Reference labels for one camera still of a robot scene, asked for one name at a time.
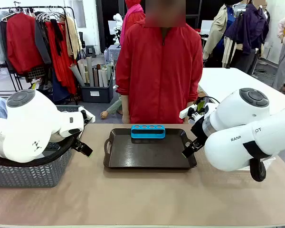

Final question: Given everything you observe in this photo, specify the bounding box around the large grey plastic basket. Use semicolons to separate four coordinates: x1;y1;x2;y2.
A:
0;136;73;189

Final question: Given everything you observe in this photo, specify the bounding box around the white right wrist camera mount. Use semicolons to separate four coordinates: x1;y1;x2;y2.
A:
179;106;203;124

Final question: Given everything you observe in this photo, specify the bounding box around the dark brown plastic tray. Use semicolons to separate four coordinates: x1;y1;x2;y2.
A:
103;128;198;170

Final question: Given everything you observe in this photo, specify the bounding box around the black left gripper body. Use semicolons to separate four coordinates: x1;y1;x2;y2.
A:
48;135;81;152

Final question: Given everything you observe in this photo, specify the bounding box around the black step stool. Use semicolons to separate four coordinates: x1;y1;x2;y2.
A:
85;45;97;58

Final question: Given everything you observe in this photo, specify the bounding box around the white paper roll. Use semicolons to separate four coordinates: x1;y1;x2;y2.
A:
68;63;86;87

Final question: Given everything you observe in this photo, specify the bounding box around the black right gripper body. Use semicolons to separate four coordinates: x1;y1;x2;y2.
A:
189;115;213;144

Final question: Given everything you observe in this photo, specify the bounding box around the beige hanging garment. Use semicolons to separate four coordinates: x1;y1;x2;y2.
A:
65;15;83;60

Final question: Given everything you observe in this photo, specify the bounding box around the person right forearm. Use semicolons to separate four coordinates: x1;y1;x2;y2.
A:
121;94;130;114

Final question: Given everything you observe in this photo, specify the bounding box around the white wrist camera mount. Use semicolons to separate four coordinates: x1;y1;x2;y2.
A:
77;106;96;124
179;106;203;124

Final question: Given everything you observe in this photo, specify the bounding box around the dark storage box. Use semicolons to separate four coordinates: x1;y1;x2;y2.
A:
80;73;115;104

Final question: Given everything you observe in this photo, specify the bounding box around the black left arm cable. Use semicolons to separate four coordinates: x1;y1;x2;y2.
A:
0;133;83;167

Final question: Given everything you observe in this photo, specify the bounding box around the black clothes rack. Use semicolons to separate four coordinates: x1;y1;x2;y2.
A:
0;1;83;105

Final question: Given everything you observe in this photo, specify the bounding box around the black hanging scarf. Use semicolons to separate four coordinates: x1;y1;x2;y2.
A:
50;19;65;57

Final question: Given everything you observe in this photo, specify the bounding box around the person in red jacket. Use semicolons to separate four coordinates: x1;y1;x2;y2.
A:
115;0;204;124

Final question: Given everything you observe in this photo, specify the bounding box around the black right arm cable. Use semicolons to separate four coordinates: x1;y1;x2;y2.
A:
243;141;273;183

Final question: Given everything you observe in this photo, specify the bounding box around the white table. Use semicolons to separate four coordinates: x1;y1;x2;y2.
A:
196;67;285;117

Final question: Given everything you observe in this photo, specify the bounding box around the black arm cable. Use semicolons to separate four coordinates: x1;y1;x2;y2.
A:
0;133;83;167
243;141;273;183

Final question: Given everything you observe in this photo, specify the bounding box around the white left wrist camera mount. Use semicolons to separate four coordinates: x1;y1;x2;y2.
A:
77;106;96;124

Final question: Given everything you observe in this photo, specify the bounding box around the grey paper roll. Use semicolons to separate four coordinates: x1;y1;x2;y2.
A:
86;56;95;87

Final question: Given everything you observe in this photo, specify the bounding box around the red hanging jacket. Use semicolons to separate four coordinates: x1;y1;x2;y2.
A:
5;12;45;75

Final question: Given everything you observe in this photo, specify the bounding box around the dark grey hanging jacket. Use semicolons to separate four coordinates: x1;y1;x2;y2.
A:
34;13;52;65

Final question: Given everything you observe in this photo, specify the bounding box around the red hanging dress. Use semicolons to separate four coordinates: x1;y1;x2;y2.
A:
45;20;78;95

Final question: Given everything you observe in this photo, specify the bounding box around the small grey plastic basket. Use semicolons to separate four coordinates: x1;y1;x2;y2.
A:
55;105;96;124

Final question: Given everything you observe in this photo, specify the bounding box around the white humanoid figure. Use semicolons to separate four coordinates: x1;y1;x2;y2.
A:
112;13;124;46

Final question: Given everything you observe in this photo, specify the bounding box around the mannequin lying on floor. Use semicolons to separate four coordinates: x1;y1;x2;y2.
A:
100;94;123;120

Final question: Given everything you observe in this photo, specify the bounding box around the mannequin in pink scarf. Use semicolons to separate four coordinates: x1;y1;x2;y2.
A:
120;0;147;47

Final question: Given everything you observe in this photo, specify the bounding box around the mannequin in beige coat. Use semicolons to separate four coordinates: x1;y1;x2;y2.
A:
202;2;239;69

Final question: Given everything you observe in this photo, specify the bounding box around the blue test tube rack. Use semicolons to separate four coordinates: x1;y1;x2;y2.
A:
130;124;167;139

